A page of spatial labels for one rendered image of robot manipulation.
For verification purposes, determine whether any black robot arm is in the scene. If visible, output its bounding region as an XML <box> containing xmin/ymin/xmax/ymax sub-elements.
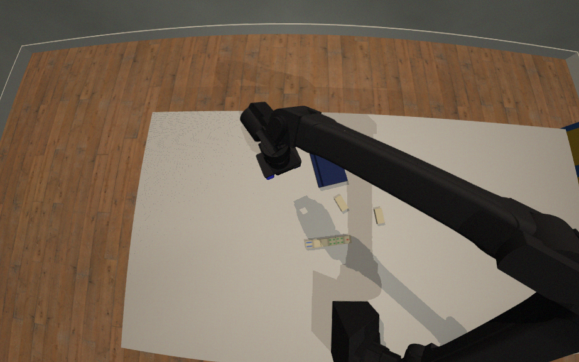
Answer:
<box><xmin>240</xmin><ymin>102</ymin><xmax>579</xmax><ymax>362</ymax></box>

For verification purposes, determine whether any beige rectangular tile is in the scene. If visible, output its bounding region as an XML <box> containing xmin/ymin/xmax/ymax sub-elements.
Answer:
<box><xmin>334</xmin><ymin>195</ymin><xmax>348</xmax><ymax>212</ymax></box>

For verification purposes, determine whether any cream domino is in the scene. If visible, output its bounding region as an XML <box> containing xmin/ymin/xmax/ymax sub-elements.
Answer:
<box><xmin>305</xmin><ymin>239</ymin><xmax>321</xmax><ymax>249</ymax></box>
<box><xmin>336</xmin><ymin>235</ymin><xmax>352</xmax><ymax>245</ymax></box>
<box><xmin>374</xmin><ymin>208</ymin><xmax>385</xmax><ymax>224</ymax></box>
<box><xmin>320</xmin><ymin>237</ymin><xmax>337</xmax><ymax>247</ymax></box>

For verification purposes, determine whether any dark blue notebook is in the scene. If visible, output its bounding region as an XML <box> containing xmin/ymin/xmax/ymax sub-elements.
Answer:
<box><xmin>310</xmin><ymin>154</ymin><xmax>348</xmax><ymax>188</ymax></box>

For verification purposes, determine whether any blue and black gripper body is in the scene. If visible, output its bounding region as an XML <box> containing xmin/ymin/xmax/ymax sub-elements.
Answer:
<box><xmin>256</xmin><ymin>147</ymin><xmax>301</xmax><ymax>178</ymax></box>

